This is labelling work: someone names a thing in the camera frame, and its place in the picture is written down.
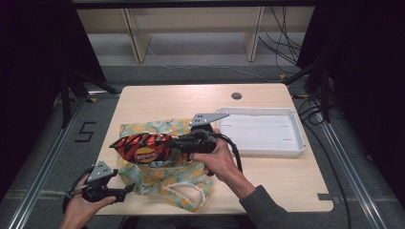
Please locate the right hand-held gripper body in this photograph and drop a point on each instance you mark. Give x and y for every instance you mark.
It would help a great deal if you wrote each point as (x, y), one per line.
(202, 141)

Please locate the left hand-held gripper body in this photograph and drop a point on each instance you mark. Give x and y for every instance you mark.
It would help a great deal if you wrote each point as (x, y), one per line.
(99, 173)

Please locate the orange-print green tote bag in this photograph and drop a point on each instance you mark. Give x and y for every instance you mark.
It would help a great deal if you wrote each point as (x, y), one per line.
(153, 179)

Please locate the red and black chip bag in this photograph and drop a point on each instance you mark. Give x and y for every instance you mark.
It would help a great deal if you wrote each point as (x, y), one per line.
(143, 152)

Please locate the white plastic tray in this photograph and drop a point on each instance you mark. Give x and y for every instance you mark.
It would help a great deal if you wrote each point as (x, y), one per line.
(261, 133)

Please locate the person's right hand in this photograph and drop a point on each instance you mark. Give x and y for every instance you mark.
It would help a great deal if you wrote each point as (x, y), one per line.
(219, 162)

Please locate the person's left hand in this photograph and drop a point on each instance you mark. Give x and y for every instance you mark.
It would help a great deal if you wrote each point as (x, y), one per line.
(78, 211)

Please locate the black metal stand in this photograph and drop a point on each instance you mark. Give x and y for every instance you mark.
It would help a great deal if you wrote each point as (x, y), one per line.
(320, 86)
(71, 92)

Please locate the wooden furniture panel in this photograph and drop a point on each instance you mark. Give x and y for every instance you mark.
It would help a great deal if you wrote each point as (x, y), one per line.
(136, 35)
(253, 33)

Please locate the aluminium frame rail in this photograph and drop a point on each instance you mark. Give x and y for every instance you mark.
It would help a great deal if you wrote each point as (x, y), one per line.
(41, 173)
(350, 178)

